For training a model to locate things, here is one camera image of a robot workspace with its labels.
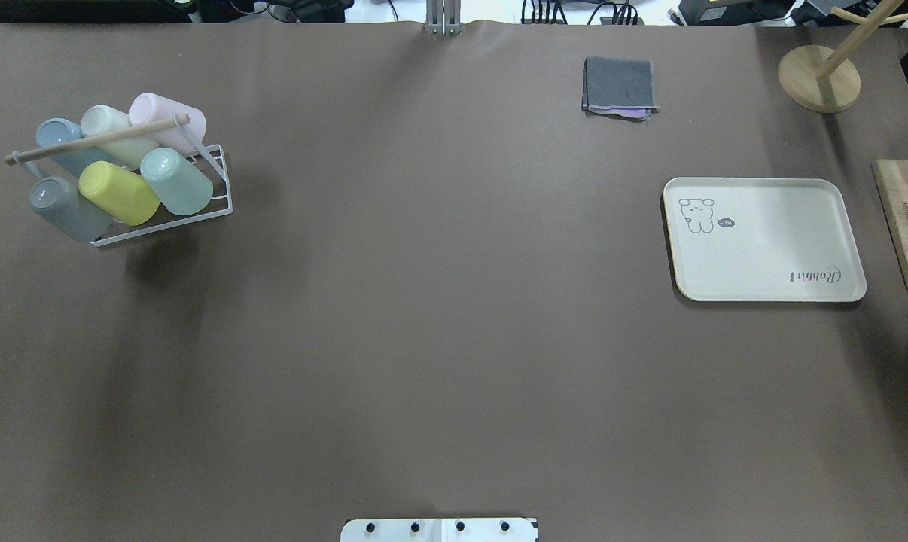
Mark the wooden mug tree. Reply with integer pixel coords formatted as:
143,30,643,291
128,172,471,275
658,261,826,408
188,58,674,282
777,1,908,114

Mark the grey cup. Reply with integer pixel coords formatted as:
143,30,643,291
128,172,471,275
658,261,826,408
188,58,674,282
29,176,114,242

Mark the green cup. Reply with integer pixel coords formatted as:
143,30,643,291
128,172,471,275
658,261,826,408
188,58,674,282
140,148,213,216

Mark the cream cup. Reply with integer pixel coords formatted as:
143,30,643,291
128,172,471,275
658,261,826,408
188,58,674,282
81,105,161,171

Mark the aluminium frame post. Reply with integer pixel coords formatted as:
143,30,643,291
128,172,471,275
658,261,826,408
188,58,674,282
424,0,463,35

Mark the folded grey cloth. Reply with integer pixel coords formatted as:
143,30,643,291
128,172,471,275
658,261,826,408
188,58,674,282
581,57,659,121

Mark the yellow cup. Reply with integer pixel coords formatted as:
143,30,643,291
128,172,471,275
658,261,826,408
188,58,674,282
78,161,160,226

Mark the pink cup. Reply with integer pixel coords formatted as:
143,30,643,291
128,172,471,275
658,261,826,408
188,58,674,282
128,92,207,154

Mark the beige rabbit tray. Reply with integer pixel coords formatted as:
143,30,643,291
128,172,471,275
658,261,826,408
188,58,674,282
662,176,867,303

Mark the white wire cup rack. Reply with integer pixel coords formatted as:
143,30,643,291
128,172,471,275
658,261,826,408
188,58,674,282
5,109,233,247

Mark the blue cup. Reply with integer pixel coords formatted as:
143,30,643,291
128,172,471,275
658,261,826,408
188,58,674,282
35,118,116,178

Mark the white camera pole base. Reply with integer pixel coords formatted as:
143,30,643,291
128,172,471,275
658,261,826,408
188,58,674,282
340,517,540,541

